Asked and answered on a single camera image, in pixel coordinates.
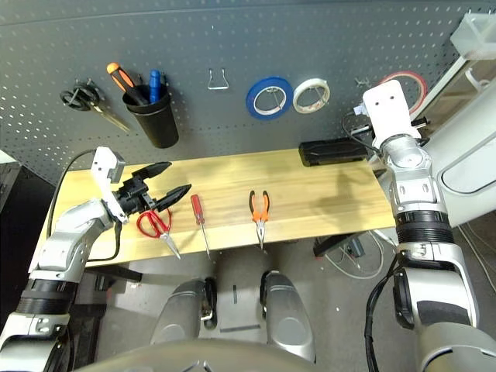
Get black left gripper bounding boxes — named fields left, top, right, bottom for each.
left=112, top=161, right=192, bottom=216

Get white shelf frame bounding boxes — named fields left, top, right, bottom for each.
left=418, top=53, right=496, bottom=129

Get black power adapter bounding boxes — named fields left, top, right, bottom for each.
left=346, top=236, right=365, bottom=257

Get black handled scissors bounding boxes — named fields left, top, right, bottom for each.
left=60, top=78, right=132, bottom=133

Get black side cabinet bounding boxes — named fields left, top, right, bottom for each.
left=0, top=160, right=55, bottom=311

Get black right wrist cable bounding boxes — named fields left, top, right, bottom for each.
left=342, top=111, right=379, bottom=156

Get red handled scissors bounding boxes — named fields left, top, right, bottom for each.
left=136, top=208, right=182, bottom=260

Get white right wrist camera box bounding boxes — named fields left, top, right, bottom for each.
left=362, top=80, right=422, bottom=147

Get metal wire pliers holder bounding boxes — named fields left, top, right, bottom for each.
left=206, top=67, right=228, bottom=91

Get orange black screwdriver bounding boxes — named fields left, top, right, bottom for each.
left=106, top=62, right=150, bottom=106

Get blue tape roll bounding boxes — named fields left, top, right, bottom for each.
left=246, top=75, right=295, bottom=120

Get black ribbed tool case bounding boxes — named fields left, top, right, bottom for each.
left=298, top=136, right=367, bottom=167

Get translucent white bin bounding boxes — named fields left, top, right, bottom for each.
left=449, top=11, right=496, bottom=61

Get red handled screwdriver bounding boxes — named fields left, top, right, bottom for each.
left=190, top=194, right=212, bottom=259

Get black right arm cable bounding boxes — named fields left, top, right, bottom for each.
left=363, top=251, right=408, bottom=372

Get red tape roll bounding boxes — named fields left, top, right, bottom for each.
left=377, top=71, right=429, bottom=115

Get silver robot leg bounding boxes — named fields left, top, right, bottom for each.
left=259, top=270, right=317, bottom=363
left=150, top=277, right=218, bottom=346

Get black plastic cup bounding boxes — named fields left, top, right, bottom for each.
left=122, top=84, right=180, bottom=150

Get white tape roll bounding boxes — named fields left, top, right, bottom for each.
left=292, top=77, right=332, bottom=114

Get black table foot bar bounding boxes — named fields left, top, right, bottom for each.
left=83, top=267, right=143, bottom=283
left=312, top=232, right=352, bottom=257

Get grey robot torso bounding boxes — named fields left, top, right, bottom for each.
left=73, top=339, right=311, bottom=372

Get blue handled screwdriver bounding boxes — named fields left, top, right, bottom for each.
left=149, top=69, right=163, bottom=105

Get thin white floor cables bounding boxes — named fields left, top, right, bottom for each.
left=456, top=222, right=496, bottom=272

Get silver left robot leg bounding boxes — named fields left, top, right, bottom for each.
left=150, top=277, right=218, bottom=346

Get orange black needle-nose pliers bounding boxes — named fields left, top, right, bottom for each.
left=248, top=189, right=271, bottom=250

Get silver right robot leg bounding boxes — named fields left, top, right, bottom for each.
left=259, top=270, right=317, bottom=363

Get dark grey pegboard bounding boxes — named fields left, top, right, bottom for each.
left=0, top=0, right=481, bottom=187

